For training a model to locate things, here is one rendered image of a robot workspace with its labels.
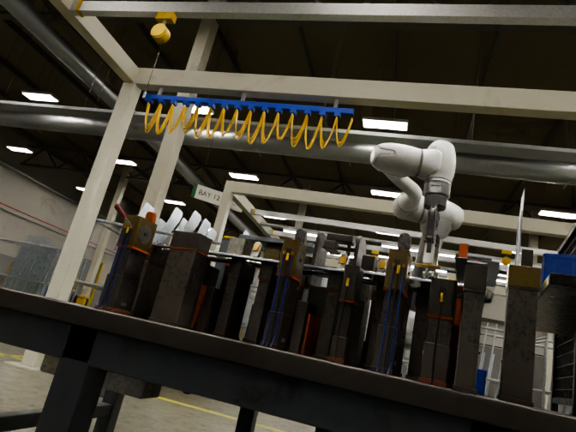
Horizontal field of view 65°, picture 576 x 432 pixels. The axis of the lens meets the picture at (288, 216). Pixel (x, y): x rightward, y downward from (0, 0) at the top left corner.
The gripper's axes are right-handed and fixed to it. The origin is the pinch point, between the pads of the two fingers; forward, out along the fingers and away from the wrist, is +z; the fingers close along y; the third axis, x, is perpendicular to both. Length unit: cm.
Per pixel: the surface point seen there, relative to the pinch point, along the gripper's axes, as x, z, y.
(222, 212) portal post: -431, -178, -536
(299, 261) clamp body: -37.8, 12.2, 18.2
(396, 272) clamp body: -5.5, 12.9, 24.9
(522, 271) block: 26.7, 6.3, 17.0
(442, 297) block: 7.4, 17.8, 24.2
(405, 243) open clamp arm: -5.4, 2.3, 17.9
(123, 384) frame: -70, 58, 46
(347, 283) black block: -20.0, 17.4, 21.3
